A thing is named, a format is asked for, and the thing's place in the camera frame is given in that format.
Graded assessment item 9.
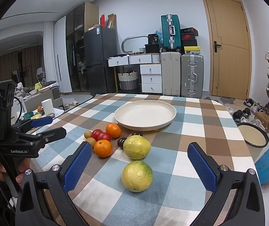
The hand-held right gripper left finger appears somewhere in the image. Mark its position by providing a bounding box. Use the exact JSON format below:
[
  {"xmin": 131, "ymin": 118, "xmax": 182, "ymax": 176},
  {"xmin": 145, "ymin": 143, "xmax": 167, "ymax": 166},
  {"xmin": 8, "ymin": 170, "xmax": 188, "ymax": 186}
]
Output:
[{"xmin": 15, "ymin": 142, "xmax": 102, "ymax": 226}]

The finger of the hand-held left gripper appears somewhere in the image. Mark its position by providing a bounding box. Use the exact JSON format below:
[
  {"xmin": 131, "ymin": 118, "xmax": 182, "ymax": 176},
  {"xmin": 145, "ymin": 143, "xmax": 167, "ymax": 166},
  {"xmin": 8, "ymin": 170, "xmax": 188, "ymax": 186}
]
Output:
[
  {"xmin": 12, "ymin": 116, "xmax": 54, "ymax": 134},
  {"xmin": 15, "ymin": 127, "xmax": 67, "ymax": 147}
]

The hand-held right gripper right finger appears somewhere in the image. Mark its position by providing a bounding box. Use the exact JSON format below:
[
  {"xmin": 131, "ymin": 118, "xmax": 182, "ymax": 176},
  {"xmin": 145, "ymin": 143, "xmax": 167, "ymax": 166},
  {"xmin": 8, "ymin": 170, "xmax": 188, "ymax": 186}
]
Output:
[{"xmin": 187, "ymin": 142, "xmax": 265, "ymax": 226}]

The orange mandarin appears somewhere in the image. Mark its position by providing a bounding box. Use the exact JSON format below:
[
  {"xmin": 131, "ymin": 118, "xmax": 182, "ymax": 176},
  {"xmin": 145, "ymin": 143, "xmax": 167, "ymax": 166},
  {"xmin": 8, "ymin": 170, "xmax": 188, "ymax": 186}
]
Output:
[
  {"xmin": 105, "ymin": 123, "xmax": 122, "ymax": 138},
  {"xmin": 93, "ymin": 140, "xmax": 113, "ymax": 158}
]

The red cherry tomato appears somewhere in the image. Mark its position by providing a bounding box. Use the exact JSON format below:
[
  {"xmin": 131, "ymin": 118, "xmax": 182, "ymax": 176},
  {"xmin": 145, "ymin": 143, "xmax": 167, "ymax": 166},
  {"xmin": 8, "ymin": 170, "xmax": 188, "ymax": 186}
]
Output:
[
  {"xmin": 97, "ymin": 132, "xmax": 111, "ymax": 143},
  {"xmin": 91, "ymin": 129, "xmax": 103, "ymax": 140}
]

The green yellow round fruit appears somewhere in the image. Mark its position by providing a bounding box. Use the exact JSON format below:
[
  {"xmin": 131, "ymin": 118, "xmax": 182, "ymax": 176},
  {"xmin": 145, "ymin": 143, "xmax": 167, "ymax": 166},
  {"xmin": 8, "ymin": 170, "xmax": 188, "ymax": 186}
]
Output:
[{"xmin": 121, "ymin": 160, "xmax": 153, "ymax": 192}]

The cream round plate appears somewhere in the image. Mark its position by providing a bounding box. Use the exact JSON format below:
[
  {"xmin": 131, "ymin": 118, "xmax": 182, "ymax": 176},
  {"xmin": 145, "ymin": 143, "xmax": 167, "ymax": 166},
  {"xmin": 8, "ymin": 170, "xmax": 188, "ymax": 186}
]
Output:
[{"xmin": 115, "ymin": 100, "xmax": 177, "ymax": 131}]

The white cylinder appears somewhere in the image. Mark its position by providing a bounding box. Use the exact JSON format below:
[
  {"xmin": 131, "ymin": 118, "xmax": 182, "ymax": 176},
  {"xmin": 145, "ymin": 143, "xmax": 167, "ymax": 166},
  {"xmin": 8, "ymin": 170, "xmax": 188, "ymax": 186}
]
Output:
[{"xmin": 41, "ymin": 99, "xmax": 55, "ymax": 116}]

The grey low cabinet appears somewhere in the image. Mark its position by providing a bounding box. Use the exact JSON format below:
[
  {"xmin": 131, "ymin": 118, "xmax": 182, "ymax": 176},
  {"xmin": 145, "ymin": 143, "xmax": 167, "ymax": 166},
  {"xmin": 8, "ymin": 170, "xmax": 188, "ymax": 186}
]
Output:
[{"xmin": 24, "ymin": 87, "xmax": 63, "ymax": 113}]

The checkered tablecloth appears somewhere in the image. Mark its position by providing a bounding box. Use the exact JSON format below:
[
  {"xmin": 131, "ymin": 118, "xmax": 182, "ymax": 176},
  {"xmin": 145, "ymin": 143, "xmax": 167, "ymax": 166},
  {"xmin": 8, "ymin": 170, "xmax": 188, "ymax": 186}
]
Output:
[{"xmin": 12, "ymin": 93, "xmax": 267, "ymax": 226}]

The grey office chair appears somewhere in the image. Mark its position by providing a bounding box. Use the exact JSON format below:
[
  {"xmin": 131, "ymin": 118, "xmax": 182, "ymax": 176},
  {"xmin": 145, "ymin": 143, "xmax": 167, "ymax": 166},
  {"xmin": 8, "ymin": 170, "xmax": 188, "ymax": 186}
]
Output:
[{"xmin": 37, "ymin": 68, "xmax": 46, "ymax": 83}]

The brown curtain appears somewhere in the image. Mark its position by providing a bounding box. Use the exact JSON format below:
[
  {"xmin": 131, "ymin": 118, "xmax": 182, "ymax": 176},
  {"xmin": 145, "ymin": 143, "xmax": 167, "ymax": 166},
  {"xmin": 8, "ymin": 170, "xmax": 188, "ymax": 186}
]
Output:
[{"xmin": 0, "ymin": 46, "xmax": 43, "ymax": 85}]

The cream black basin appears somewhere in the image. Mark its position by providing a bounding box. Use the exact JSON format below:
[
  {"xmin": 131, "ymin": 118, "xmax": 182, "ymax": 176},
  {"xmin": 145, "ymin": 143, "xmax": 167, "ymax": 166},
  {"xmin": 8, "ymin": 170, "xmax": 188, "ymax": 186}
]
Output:
[{"xmin": 237, "ymin": 122, "xmax": 269, "ymax": 148}]

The white wardrobe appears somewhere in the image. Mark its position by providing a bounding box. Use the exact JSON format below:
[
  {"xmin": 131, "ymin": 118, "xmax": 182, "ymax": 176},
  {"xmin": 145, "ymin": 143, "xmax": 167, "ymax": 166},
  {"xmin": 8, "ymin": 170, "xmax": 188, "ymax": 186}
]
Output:
[{"xmin": 54, "ymin": 16, "xmax": 73, "ymax": 93}]

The white curtain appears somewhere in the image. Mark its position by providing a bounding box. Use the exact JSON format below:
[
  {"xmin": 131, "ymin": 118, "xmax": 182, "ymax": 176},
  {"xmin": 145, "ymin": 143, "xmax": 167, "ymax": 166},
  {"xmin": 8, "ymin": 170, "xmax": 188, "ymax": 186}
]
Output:
[{"xmin": 42, "ymin": 21, "xmax": 57, "ymax": 83}]

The pile of floor shoes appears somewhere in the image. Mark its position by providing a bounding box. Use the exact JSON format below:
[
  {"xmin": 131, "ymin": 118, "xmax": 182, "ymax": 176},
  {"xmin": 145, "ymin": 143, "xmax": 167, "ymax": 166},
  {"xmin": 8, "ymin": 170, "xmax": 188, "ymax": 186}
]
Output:
[{"xmin": 226, "ymin": 98, "xmax": 268, "ymax": 126}]

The grey floor rug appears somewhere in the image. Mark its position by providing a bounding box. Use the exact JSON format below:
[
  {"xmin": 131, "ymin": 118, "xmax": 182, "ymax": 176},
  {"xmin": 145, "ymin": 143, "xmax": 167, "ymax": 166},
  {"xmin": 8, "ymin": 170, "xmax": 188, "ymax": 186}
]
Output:
[{"xmin": 219, "ymin": 96, "xmax": 235, "ymax": 104}]

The brown cardboard box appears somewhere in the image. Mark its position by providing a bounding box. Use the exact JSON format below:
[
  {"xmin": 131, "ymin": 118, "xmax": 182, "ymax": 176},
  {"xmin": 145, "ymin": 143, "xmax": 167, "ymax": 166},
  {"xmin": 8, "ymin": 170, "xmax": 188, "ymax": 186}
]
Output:
[{"xmin": 254, "ymin": 112, "xmax": 269, "ymax": 132}]

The dark glass cabinet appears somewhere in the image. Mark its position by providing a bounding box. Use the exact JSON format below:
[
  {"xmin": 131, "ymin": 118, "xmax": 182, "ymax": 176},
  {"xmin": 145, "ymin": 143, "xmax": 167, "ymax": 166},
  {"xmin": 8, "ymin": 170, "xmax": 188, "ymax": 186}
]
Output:
[{"xmin": 66, "ymin": 2, "xmax": 99, "ymax": 92}]

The black refrigerator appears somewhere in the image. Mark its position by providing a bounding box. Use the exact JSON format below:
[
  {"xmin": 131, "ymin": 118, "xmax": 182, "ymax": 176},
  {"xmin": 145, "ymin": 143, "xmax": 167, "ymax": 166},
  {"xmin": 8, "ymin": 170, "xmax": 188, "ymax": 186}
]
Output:
[{"xmin": 83, "ymin": 26, "xmax": 118, "ymax": 96}]

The woven grey white basket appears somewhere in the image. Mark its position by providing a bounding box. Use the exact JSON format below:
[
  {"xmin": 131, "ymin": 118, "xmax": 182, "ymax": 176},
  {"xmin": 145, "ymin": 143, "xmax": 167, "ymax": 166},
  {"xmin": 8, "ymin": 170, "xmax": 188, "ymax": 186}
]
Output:
[{"xmin": 118, "ymin": 70, "xmax": 138, "ymax": 90}]

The silver suitcase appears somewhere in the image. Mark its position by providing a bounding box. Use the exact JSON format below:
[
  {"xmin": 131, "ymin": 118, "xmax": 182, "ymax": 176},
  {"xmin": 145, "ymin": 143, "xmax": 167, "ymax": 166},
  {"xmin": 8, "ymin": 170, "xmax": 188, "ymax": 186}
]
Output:
[{"xmin": 181, "ymin": 54, "xmax": 204, "ymax": 98}]

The beige suitcase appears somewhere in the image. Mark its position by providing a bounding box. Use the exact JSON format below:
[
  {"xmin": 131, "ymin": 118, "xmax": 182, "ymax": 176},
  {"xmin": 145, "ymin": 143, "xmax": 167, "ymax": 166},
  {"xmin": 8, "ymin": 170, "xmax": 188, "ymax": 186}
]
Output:
[{"xmin": 160, "ymin": 51, "xmax": 181, "ymax": 97}]

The white drawer desk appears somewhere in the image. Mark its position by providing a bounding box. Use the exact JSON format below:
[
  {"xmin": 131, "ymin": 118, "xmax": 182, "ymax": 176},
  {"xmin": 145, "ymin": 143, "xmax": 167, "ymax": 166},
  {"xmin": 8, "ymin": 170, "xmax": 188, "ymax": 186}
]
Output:
[{"xmin": 108, "ymin": 54, "xmax": 162, "ymax": 94}]

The yellow black shoe box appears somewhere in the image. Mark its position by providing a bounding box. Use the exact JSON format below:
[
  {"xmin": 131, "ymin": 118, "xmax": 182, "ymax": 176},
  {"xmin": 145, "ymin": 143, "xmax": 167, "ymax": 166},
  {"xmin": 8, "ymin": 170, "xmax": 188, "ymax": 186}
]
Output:
[{"xmin": 184, "ymin": 46, "xmax": 201, "ymax": 55}]

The wooden door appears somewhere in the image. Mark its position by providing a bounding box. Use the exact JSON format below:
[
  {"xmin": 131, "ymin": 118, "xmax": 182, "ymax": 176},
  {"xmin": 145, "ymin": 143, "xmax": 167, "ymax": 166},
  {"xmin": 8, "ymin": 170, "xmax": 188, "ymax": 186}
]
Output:
[{"xmin": 201, "ymin": 0, "xmax": 253, "ymax": 100}]

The oval mirror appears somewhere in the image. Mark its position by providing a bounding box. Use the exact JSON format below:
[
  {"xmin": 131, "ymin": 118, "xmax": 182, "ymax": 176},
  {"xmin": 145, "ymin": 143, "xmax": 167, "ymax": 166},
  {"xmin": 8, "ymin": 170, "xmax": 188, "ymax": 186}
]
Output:
[{"xmin": 121, "ymin": 36, "xmax": 149, "ymax": 53}]

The open cardboard box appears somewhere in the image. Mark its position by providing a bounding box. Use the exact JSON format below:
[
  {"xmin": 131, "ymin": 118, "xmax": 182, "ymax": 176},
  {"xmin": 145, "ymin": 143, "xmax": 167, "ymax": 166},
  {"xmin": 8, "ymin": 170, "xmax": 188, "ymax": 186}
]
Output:
[{"xmin": 107, "ymin": 14, "xmax": 116, "ymax": 29}]

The plain black shoe box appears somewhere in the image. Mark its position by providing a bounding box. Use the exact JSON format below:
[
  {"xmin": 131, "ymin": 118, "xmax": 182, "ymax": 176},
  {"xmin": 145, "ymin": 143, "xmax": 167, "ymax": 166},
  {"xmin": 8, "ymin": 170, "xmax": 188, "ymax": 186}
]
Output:
[{"xmin": 181, "ymin": 39, "xmax": 198, "ymax": 47}]

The black storage crate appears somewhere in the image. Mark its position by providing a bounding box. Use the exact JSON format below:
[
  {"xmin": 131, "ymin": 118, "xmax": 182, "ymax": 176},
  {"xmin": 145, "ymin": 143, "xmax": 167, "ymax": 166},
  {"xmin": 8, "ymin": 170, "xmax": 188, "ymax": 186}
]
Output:
[{"xmin": 144, "ymin": 44, "xmax": 161, "ymax": 53}]

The black printed bag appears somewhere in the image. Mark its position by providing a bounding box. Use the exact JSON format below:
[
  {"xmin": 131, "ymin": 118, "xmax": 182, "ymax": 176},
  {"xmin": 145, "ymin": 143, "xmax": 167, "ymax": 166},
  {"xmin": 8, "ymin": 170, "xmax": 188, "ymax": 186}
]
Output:
[{"xmin": 147, "ymin": 34, "xmax": 161, "ymax": 45}]

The black shoe box red stripe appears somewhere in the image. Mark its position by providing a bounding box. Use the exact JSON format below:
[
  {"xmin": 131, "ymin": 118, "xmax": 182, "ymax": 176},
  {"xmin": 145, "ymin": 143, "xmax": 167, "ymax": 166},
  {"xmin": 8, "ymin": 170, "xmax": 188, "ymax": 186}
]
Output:
[{"xmin": 180, "ymin": 28, "xmax": 198, "ymax": 35}]

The teal suitcase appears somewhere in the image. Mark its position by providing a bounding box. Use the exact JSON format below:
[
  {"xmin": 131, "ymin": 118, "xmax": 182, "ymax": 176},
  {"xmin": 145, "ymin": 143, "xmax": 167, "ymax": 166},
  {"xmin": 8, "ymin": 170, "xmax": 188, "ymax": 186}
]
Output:
[{"xmin": 161, "ymin": 15, "xmax": 181, "ymax": 51}]

